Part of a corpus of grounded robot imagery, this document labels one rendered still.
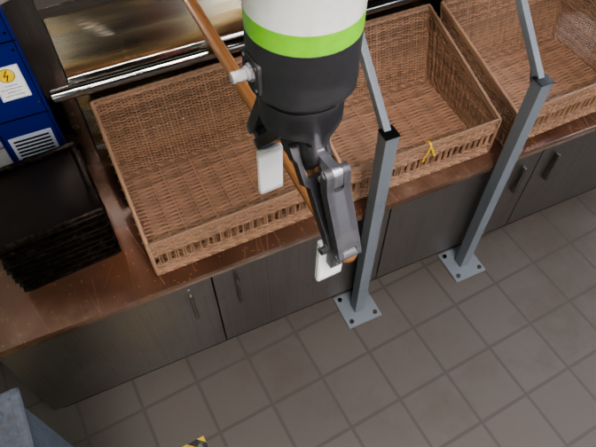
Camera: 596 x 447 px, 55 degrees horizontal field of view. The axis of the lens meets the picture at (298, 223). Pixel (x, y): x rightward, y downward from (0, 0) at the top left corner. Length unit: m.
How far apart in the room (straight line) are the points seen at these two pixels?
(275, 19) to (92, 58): 1.33
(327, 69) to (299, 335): 1.79
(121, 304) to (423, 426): 1.10
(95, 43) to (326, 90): 1.31
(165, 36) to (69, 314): 0.81
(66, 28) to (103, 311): 0.76
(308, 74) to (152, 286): 1.28
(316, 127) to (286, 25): 0.11
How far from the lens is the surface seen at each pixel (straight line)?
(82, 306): 1.68
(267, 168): 0.65
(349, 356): 2.15
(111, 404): 2.18
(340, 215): 0.51
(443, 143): 1.80
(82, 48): 1.70
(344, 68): 0.44
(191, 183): 1.83
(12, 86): 1.72
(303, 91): 0.44
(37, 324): 1.70
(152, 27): 1.71
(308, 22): 0.40
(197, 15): 1.38
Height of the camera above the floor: 1.98
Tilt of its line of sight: 55 degrees down
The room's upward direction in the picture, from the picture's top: straight up
